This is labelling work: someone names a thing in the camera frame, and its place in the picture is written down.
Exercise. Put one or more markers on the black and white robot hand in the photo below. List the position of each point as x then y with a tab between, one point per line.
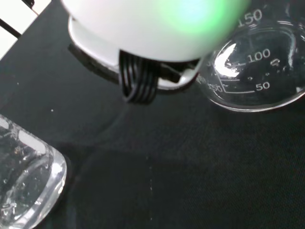
152	31

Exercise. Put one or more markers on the small clear glass beaker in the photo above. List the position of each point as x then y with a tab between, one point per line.
26	181

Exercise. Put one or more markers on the pale board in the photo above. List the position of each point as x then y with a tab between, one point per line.
14	19

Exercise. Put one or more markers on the black bench cloth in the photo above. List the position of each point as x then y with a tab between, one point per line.
190	167

